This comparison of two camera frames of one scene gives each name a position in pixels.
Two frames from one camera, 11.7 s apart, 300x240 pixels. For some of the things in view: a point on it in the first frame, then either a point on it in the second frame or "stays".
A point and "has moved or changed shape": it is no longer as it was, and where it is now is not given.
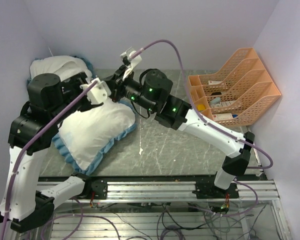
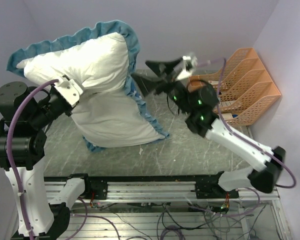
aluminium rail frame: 94,192 stays
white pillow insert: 85,130 has moved or changed shape
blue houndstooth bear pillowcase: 104,152 → 92,33
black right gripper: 116,84 → 147,84
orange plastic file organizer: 237,95 stays
